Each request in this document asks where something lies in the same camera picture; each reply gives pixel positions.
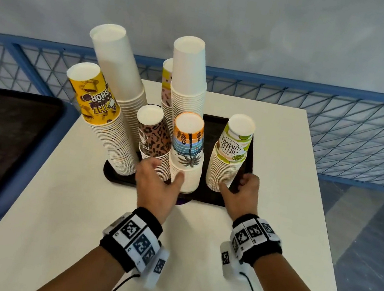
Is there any blue metal mesh fence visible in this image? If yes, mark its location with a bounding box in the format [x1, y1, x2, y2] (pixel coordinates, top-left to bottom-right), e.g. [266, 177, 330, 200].
[0, 30, 384, 192]

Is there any person's right hand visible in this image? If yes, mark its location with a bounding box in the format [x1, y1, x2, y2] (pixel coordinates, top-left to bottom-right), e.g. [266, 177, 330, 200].
[214, 169, 265, 225]

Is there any upright stack of white cups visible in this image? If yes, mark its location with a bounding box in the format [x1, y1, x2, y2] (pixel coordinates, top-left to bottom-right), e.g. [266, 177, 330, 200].
[158, 33, 217, 142]

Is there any black serving tray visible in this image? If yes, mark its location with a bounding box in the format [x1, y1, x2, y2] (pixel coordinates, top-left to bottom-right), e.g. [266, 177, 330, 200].
[100, 99, 261, 211]

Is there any stack of yellow printed cups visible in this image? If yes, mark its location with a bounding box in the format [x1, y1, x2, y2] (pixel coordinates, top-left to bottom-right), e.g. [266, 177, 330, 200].
[51, 59, 153, 178]

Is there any blue chair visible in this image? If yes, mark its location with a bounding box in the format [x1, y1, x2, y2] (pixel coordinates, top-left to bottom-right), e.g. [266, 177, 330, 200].
[0, 88, 82, 245]

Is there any person's left hand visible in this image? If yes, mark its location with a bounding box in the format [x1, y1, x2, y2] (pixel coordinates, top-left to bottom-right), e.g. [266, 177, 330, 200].
[127, 155, 188, 228]

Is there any stack of palm print cups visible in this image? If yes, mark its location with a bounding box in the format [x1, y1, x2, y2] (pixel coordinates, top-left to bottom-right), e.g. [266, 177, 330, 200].
[163, 109, 212, 196]

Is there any stack of leopard print cups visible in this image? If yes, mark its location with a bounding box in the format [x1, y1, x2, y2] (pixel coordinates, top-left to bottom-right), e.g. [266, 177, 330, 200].
[126, 102, 183, 184]

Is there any white wrist camera unit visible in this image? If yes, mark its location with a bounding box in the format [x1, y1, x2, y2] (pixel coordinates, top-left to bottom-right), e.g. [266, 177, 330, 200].
[215, 240, 257, 283]
[142, 245, 171, 291]

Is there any stack of green lime cups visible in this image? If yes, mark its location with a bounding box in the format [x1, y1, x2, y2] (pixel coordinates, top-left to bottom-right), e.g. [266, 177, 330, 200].
[203, 110, 258, 197]

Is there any leaning stack of white cups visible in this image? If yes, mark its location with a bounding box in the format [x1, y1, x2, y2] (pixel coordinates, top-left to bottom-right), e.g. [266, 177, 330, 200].
[72, 20, 160, 147]

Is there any stack of pink yellow cups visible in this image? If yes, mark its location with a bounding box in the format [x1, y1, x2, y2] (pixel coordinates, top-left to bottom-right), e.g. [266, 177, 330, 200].
[152, 57, 183, 130]

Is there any black wristband with marker tags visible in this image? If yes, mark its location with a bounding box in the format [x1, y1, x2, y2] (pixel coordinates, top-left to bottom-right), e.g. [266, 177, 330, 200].
[226, 211, 288, 272]
[96, 202, 168, 278]

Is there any person's left forearm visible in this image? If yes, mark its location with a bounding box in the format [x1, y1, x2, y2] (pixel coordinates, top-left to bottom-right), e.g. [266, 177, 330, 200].
[31, 232, 146, 291]

